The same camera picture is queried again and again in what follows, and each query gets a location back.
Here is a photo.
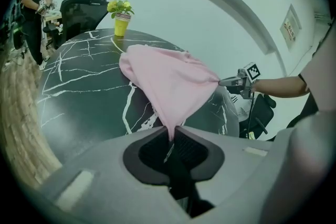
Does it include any person's right forearm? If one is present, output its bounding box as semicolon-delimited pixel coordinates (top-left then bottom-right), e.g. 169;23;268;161
253;75;311;99

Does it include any black office chair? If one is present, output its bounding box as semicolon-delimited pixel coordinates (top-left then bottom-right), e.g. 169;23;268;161
42;0;111;50
238;92;277;142

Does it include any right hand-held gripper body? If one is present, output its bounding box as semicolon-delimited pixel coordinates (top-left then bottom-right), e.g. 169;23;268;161
237;61;263;100

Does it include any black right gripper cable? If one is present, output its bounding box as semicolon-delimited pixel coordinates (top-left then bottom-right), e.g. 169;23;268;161
246;96;257;137

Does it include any black marble round table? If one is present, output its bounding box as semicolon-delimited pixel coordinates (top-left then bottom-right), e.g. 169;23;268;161
36;28;240;166

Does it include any grey wall electrical panel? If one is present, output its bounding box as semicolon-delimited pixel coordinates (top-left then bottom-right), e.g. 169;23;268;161
279;3;302;51

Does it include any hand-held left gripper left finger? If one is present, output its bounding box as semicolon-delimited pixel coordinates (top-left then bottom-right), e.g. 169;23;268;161
39;125;191;224

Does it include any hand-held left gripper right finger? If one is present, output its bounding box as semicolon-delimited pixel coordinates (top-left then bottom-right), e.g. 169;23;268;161
173;125;289;224

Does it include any person's black top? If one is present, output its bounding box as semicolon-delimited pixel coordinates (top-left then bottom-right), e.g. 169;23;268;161
286;73;320;129

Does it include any pink sweatshirt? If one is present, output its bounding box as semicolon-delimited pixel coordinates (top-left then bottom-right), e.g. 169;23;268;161
119;44;222;140

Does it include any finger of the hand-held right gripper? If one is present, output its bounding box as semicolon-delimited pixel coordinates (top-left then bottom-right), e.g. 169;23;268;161
218;75;245;88

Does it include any yellow potted flower plant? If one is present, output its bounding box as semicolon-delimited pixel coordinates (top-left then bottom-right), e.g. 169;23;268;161
107;0;135;37

